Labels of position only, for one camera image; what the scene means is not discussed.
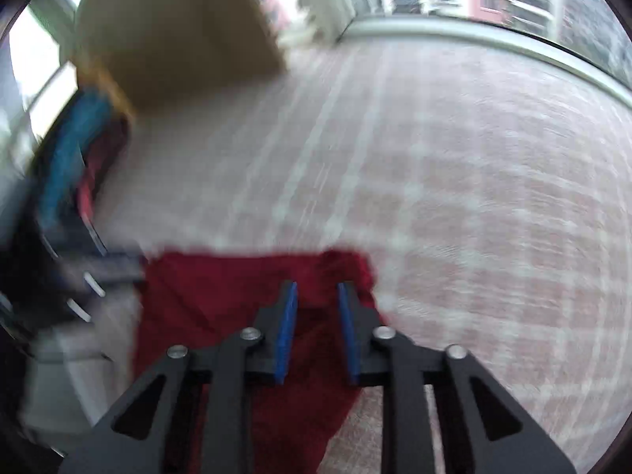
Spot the dark red garment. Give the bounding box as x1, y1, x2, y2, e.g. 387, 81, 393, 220
132, 249, 376, 473

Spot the pink folded garment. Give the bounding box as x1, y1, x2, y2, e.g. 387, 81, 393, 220
75, 117, 130, 223

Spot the window frame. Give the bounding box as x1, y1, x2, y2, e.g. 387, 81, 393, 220
0, 0, 632, 160

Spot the blue folded garment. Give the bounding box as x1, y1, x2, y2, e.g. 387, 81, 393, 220
35, 88, 113, 229

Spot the plaid bed sheet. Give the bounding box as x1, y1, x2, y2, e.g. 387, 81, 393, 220
95, 38, 631, 473

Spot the wooden headboard panel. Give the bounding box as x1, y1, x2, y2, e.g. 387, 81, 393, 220
72, 0, 285, 109

